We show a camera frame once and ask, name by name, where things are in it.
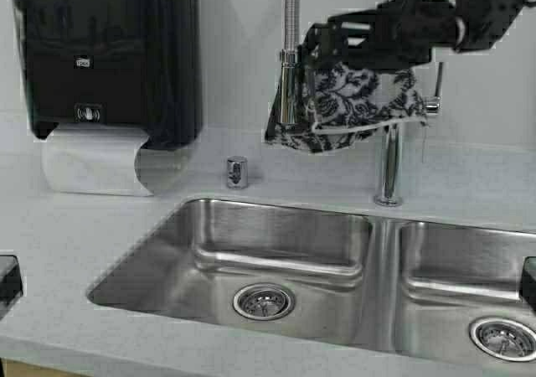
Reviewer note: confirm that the chrome pull-down faucet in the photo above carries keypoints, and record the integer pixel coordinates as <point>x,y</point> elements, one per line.
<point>285,107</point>

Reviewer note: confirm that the white paper towel sheet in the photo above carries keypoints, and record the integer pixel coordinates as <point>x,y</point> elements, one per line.
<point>93,159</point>

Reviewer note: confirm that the stainless double sink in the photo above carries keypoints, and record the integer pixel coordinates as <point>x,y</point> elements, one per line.
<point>456,293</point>

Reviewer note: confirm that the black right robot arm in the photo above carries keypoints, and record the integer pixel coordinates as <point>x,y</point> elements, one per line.
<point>482,23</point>

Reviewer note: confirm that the black white floral cloth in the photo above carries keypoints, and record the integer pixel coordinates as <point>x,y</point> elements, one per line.
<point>339,106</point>

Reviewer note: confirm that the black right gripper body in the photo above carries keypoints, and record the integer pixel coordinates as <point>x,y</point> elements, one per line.
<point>382,39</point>

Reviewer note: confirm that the black paper towel dispenser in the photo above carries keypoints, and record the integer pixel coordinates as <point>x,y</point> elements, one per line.
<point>115,63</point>

